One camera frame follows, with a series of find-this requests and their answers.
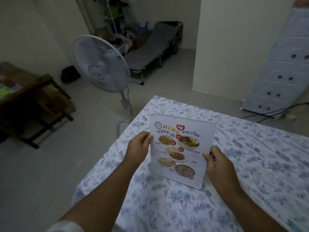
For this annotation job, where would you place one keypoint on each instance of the person's left thumb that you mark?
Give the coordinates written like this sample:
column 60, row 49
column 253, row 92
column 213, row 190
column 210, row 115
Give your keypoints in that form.
column 147, row 140

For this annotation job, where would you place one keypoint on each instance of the green hanging cloth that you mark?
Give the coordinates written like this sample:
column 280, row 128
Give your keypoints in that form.
column 112, row 10

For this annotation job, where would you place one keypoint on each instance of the person's left forearm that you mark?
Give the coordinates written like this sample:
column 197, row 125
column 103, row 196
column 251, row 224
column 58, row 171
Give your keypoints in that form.
column 101, row 198

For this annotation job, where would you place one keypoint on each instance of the white standing fan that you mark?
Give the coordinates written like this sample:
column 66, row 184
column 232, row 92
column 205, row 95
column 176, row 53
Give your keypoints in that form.
column 101, row 65

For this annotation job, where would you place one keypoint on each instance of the grey folding bed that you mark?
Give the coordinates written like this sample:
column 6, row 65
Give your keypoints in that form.
column 149, row 53

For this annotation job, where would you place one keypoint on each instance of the blue plastic stool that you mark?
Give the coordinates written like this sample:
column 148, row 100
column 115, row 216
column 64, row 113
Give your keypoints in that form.
column 143, row 27

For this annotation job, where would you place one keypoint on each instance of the green papers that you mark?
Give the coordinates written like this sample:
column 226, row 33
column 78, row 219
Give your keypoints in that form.
column 7, row 90

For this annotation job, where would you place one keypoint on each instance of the white plastic drawer cabinet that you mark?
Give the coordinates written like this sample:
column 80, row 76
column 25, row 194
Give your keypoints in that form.
column 282, row 70

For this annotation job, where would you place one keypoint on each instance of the person's right thumb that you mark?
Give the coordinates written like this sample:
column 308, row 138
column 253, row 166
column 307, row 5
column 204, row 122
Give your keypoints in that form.
column 207, row 158

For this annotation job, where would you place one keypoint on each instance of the blue floral tablecloth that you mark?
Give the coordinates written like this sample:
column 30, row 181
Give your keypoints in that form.
column 253, row 171

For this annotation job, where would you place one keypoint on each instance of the clear acrylic menu stand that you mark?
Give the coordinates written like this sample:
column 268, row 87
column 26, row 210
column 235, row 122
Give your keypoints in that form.
column 181, row 147

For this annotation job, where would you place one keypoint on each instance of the person's right forearm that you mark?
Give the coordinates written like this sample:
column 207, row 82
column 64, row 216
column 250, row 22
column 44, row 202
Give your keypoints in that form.
column 251, row 212

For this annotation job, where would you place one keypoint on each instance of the person's left hand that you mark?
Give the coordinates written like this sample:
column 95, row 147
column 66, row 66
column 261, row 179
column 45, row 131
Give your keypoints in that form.
column 136, row 148

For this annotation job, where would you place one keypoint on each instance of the black bag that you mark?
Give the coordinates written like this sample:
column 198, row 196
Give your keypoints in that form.
column 70, row 74

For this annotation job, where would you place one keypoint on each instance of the person's right hand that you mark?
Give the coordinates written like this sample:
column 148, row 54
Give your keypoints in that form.
column 221, row 170

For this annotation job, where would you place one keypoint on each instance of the white sleeve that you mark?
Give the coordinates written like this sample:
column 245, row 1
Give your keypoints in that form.
column 65, row 226

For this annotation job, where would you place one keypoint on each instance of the dark wooden table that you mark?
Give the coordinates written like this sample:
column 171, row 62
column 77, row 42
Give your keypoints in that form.
column 31, row 103

